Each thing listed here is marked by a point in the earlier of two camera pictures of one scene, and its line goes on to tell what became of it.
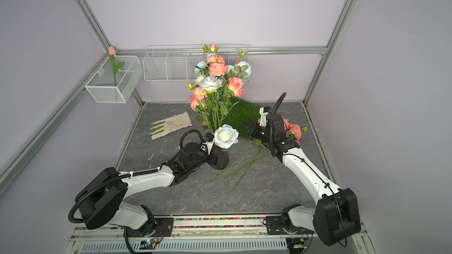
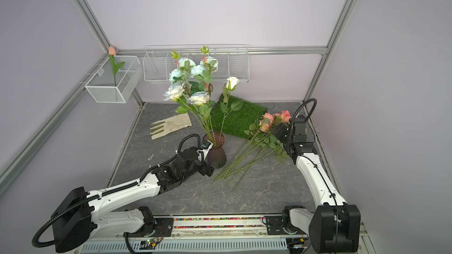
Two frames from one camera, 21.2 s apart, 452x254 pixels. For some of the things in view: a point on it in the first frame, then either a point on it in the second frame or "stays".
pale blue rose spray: [241, 69] to [194, 76]
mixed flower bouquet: [212, 103] to [264, 140]
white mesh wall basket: [101, 85] stays
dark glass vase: [220, 159] stays
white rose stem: [210, 83] to [174, 92]
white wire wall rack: [176, 63] stays
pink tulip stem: [112, 52] stays
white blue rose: [226, 136] to [199, 97]
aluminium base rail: [212, 234] stays
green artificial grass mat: [244, 111] stays
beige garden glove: [168, 126] stays
